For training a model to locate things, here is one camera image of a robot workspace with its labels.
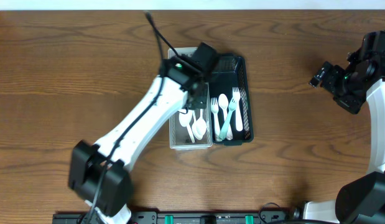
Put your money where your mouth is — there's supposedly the white fork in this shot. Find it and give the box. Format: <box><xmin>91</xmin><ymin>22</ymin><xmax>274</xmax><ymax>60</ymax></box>
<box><xmin>210</xmin><ymin>98</ymin><xmax>220</xmax><ymax>141</ymax></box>
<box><xmin>232</xmin><ymin>87</ymin><xmax>243</xmax><ymax>132</ymax></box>

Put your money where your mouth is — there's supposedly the white spoon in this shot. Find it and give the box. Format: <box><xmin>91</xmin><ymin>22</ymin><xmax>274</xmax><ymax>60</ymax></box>
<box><xmin>179</xmin><ymin>109</ymin><xmax>195</xmax><ymax>143</ymax></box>
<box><xmin>218</xmin><ymin>93</ymin><xmax>233</xmax><ymax>140</ymax></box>
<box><xmin>192</xmin><ymin>111</ymin><xmax>203</xmax><ymax>140</ymax></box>
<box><xmin>194</xmin><ymin>109</ymin><xmax>207</xmax><ymax>140</ymax></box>

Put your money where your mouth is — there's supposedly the pale green plastic fork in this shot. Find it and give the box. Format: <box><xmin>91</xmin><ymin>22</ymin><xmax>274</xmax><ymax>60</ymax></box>
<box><xmin>218</xmin><ymin>98</ymin><xmax>237</xmax><ymax>141</ymax></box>

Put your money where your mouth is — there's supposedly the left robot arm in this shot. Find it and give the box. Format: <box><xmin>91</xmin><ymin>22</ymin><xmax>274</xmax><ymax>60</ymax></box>
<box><xmin>68</xmin><ymin>42</ymin><xmax>219</xmax><ymax>223</ymax></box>

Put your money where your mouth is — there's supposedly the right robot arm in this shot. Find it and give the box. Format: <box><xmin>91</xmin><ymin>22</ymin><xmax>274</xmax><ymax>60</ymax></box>
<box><xmin>288</xmin><ymin>30</ymin><xmax>385</xmax><ymax>224</ymax></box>

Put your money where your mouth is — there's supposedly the black plastic basket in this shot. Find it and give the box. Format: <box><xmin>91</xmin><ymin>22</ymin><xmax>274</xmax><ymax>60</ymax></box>
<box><xmin>209</xmin><ymin>53</ymin><xmax>254</xmax><ymax>146</ymax></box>

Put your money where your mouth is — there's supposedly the clear plastic basket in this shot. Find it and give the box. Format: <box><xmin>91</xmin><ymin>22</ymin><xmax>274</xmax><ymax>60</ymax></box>
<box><xmin>167</xmin><ymin>46</ymin><xmax>213</xmax><ymax>151</ymax></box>

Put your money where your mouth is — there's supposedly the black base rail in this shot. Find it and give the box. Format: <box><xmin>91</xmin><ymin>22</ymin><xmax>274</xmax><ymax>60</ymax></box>
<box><xmin>52</xmin><ymin>210</ymin><xmax>305</xmax><ymax>224</ymax></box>

